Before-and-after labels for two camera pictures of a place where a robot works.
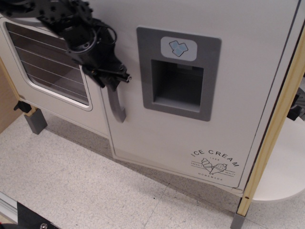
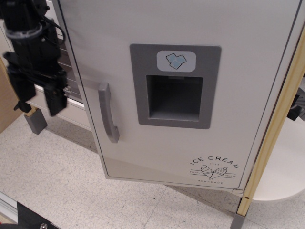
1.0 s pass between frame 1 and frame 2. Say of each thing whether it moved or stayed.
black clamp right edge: stayed
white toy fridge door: moved
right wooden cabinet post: stayed
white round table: stayed
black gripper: moved
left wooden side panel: stayed
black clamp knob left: stayed
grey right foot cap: stayed
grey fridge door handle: moved
